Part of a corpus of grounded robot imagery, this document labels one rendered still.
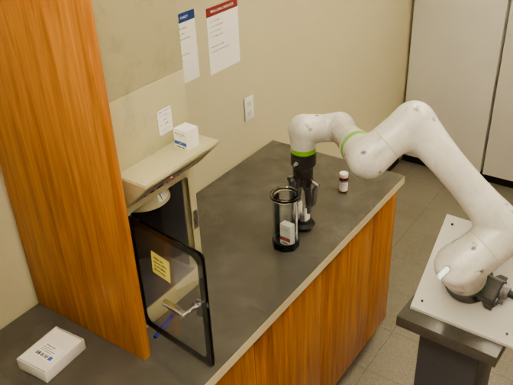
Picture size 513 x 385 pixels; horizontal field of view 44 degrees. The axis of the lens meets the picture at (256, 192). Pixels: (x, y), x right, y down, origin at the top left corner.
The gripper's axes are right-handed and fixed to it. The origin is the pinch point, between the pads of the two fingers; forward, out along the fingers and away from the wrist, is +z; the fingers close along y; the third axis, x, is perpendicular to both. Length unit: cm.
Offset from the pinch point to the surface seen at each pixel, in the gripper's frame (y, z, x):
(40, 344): -31, 4, -100
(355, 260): 13.7, 29.7, 19.1
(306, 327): 14.3, 36.0, -20.6
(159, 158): -8, -49, -64
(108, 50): -12, -82, -72
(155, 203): -14, -31, -62
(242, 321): 12, 8, -56
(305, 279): 17.4, 7.8, -26.3
